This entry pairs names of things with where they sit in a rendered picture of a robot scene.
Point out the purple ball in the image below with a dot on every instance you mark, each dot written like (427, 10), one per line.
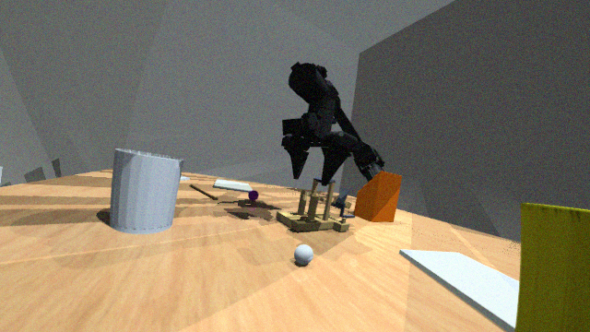
(253, 195)

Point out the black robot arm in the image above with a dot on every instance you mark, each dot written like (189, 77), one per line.
(309, 82)

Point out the grey ball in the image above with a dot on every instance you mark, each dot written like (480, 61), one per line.
(303, 254)

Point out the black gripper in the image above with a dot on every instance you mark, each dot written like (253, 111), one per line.
(340, 144)

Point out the grey cylindrical cup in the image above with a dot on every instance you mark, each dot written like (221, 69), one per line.
(144, 191)

